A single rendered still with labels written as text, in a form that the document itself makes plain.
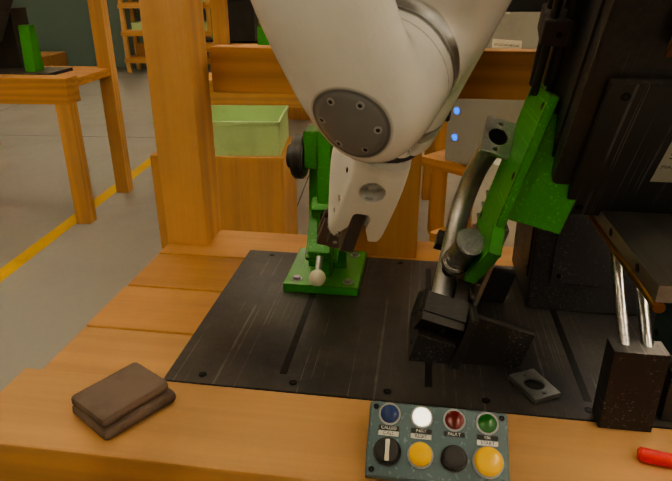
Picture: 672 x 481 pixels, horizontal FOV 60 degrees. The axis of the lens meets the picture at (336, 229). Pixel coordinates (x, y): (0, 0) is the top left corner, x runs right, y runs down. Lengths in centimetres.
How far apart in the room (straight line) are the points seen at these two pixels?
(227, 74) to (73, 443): 75
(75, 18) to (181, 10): 1089
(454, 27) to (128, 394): 58
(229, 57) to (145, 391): 70
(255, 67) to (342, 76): 91
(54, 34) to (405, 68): 1199
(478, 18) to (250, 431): 54
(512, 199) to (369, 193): 31
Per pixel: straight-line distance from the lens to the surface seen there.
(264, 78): 121
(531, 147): 72
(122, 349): 95
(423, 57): 33
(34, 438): 80
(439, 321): 81
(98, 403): 77
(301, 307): 96
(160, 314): 102
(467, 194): 89
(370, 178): 45
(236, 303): 99
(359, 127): 32
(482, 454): 66
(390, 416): 67
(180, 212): 125
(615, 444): 78
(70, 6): 1205
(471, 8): 36
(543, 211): 76
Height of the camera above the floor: 139
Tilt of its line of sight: 23 degrees down
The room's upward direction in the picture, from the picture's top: straight up
